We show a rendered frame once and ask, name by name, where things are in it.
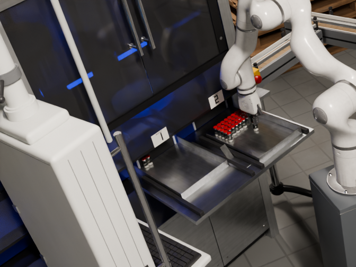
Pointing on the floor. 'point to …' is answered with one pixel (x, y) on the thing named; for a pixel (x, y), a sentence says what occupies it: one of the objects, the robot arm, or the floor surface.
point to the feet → (290, 190)
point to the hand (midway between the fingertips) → (253, 119)
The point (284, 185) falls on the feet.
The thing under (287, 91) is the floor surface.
